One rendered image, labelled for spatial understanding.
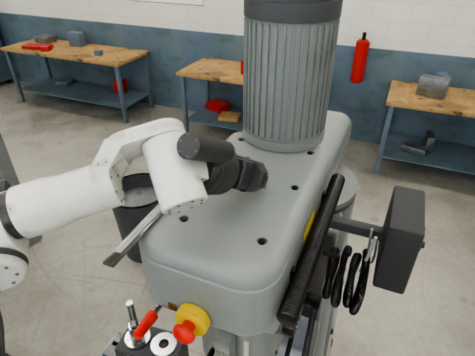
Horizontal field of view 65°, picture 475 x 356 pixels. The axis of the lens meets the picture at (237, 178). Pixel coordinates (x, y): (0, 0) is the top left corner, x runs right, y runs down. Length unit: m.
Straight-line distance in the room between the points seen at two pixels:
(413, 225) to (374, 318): 2.07
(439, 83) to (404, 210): 3.46
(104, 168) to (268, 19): 0.43
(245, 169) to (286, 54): 0.27
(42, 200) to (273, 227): 0.35
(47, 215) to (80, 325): 2.53
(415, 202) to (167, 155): 0.74
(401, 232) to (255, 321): 0.47
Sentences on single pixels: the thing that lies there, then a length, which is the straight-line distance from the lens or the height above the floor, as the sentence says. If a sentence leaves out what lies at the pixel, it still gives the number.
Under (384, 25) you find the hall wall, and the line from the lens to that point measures 4.85.
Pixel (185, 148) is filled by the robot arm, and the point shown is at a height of 2.08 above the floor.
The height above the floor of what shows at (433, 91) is 0.95.
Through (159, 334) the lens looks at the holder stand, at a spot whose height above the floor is 1.13.
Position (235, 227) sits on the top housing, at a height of 1.89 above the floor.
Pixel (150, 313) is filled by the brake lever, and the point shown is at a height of 1.71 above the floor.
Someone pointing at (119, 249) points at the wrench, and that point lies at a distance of 0.62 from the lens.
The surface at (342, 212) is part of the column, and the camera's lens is 1.32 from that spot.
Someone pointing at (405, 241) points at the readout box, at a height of 1.70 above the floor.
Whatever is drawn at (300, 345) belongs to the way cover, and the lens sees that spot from 1.59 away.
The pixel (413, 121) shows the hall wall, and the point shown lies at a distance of 5.14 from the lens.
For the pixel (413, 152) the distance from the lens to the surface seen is 4.67.
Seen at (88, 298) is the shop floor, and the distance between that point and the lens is 3.18.
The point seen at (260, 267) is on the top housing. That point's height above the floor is 1.89.
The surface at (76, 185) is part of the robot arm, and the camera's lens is 0.51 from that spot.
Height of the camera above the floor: 2.30
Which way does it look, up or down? 33 degrees down
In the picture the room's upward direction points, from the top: straight up
